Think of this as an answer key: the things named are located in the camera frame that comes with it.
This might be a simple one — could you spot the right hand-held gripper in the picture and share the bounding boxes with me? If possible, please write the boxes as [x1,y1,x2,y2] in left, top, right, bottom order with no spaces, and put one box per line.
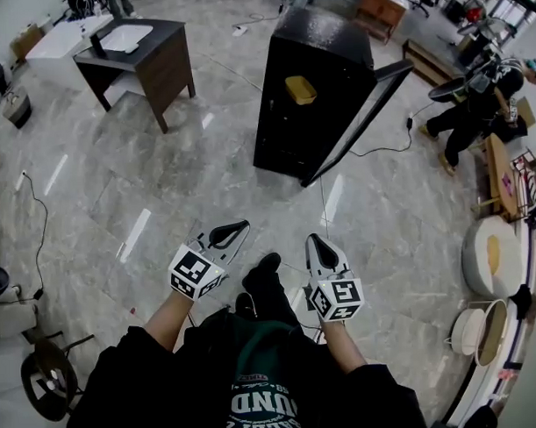
[300,231,365,325]

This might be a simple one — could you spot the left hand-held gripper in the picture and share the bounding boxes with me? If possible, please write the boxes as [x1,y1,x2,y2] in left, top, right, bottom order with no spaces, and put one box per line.
[166,219,254,303]

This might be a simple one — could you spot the black mini fridge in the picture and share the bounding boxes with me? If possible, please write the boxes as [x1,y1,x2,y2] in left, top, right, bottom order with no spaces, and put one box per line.
[247,1,419,191]

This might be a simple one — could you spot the yellow item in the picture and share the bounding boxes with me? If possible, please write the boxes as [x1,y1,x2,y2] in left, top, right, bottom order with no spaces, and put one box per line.
[283,75,318,107]

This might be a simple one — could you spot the person's left forearm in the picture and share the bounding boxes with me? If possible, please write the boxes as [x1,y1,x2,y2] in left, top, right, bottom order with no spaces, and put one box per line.
[143,289,198,353]

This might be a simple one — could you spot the person's right forearm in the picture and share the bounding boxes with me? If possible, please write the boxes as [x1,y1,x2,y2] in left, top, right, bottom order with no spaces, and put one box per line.
[319,317,370,378]

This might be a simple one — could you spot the person's black shoe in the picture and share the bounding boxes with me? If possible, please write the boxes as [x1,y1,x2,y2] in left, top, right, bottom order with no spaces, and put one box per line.
[241,251,284,294]

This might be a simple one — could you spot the person's black trousers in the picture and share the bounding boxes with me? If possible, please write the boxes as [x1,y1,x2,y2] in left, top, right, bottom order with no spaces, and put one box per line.
[234,268,302,332]

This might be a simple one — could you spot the person's green printed shirt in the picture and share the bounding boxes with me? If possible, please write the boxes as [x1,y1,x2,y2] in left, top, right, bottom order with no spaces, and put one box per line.
[218,319,303,428]

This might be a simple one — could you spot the white round pouf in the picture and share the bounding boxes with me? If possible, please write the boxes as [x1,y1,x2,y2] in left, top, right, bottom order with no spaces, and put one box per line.
[460,215,525,300]

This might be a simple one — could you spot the white round bowl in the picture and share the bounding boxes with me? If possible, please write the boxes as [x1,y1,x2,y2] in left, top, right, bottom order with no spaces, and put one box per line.
[446,308,491,357]

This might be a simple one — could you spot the yellow round pad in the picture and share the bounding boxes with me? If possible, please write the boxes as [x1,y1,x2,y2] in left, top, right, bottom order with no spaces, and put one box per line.
[487,235,503,273]

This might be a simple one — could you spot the dark wooden sink cabinet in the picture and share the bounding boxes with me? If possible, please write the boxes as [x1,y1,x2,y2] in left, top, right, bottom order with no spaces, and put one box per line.
[72,16,198,138]

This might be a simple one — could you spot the person in black sleeve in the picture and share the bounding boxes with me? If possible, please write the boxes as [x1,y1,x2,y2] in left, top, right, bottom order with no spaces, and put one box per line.
[60,303,430,428]

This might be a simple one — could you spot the glass-top round side table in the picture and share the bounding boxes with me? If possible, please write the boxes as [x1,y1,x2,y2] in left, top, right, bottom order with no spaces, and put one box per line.
[472,298,512,368]

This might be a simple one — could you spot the wooden coffee table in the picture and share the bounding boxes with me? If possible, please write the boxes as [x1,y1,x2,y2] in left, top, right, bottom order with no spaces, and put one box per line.
[468,132,523,224]

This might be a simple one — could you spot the black bag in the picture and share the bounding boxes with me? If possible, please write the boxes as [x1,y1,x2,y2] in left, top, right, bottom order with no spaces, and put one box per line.
[509,283,534,320]

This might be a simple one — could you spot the white sink basin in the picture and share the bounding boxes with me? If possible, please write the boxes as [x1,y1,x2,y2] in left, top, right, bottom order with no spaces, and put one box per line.
[98,23,154,54]

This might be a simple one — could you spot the wooden step platform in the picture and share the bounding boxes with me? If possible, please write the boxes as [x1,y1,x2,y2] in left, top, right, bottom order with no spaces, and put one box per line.
[401,37,467,89]

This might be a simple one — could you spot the black metal chair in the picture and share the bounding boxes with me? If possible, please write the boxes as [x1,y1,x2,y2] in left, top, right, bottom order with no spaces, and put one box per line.
[18,328,100,424]

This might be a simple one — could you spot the gray woven basket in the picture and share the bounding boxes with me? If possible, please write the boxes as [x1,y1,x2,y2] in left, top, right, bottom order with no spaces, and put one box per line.
[2,87,32,130]

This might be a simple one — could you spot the white bathtub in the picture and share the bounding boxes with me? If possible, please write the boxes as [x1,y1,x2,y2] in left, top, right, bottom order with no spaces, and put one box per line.
[24,14,115,94]

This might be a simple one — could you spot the wooden desk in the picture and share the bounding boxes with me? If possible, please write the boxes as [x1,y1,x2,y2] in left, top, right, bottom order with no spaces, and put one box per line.
[355,0,411,45]

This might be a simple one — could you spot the cardboard box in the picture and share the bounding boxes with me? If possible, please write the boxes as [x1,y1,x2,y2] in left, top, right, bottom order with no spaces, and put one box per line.
[9,23,44,63]

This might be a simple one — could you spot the black power cable with adapter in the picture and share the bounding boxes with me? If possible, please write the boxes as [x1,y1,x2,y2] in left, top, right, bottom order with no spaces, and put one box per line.
[346,99,436,160]

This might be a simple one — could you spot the black floor cable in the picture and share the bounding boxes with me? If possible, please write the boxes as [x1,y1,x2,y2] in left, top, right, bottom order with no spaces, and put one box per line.
[14,169,52,303]

